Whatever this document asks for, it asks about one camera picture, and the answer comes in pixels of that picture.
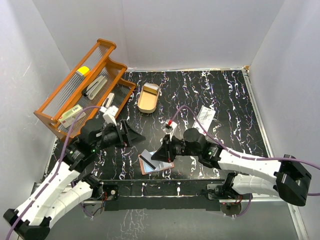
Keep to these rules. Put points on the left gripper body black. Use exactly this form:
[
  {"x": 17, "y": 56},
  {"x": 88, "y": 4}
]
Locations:
[{"x": 111, "y": 137}]

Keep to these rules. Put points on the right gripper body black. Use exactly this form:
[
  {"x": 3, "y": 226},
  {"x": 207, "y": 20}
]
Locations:
[{"x": 179, "y": 147}]

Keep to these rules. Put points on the beige oval tray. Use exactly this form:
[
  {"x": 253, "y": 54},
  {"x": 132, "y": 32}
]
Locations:
[{"x": 147, "y": 102}]

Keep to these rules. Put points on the white card black stripe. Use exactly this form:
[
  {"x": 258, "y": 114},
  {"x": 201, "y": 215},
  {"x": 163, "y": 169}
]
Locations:
[{"x": 146, "y": 157}]

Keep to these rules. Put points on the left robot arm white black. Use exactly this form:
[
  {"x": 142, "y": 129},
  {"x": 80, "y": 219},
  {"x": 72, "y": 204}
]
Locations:
[{"x": 63, "y": 189}]

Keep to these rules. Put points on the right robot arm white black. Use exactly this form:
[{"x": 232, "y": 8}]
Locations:
[{"x": 248, "y": 174}]

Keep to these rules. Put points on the white printed paper packet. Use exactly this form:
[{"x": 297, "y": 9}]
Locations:
[{"x": 205, "y": 118}]

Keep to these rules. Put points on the green white staples box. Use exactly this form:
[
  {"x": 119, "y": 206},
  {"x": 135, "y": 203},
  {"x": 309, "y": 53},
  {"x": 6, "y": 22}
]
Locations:
[{"x": 69, "y": 116}]

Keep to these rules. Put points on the small white stapler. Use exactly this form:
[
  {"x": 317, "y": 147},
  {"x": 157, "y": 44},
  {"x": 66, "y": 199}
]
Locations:
[{"x": 108, "y": 101}]

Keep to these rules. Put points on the grey black stapler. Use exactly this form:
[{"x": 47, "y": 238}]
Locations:
[{"x": 93, "y": 88}]

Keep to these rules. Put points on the orange wooden shelf rack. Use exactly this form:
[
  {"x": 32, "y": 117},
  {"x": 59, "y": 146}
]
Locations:
[{"x": 87, "y": 85}]

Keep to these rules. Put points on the yellow grey eraser block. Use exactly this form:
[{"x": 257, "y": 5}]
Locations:
[{"x": 83, "y": 71}]

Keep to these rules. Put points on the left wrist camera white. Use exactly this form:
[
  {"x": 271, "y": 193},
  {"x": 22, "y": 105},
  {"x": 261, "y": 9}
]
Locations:
[{"x": 109, "y": 114}]

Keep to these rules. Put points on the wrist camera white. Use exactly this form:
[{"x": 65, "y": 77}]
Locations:
[
  {"x": 169, "y": 128},
  {"x": 109, "y": 114}
]

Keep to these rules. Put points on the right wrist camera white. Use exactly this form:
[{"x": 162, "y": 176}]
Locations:
[{"x": 169, "y": 128}]

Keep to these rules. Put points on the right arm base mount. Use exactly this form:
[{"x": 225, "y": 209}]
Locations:
[{"x": 224, "y": 194}]

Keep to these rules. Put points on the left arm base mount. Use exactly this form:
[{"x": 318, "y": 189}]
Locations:
[{"x": 102, "y": 194}]

